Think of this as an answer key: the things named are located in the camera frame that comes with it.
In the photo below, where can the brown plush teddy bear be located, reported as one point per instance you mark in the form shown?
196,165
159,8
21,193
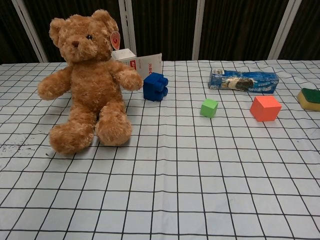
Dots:
92,85

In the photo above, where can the blue plastic building block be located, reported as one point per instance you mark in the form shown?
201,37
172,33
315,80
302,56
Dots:
153,88

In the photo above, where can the green cube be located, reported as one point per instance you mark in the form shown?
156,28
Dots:
208,108

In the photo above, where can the white black checked tablecloth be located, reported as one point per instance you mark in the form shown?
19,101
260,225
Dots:
175,175

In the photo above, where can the white red carton box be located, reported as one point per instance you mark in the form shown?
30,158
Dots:
148,63

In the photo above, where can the red white heart hang tag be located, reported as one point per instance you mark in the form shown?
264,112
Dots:
115,40

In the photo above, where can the blue cookie package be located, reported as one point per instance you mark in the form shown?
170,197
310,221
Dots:
250,81

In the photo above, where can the orange cube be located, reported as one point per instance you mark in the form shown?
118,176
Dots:
265,108

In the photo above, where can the dark ribbed partition panel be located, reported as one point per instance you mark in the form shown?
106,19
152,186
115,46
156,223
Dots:
240,27

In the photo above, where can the yellow green sponge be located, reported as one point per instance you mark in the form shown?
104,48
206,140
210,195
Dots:
310,100

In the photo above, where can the white plain frame post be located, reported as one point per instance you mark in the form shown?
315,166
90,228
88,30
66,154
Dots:
201,27

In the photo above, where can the white slotted frame post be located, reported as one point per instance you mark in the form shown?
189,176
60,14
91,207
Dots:
127,22

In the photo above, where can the white slanted frame post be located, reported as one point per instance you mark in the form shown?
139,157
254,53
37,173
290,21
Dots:
30,30
285,27

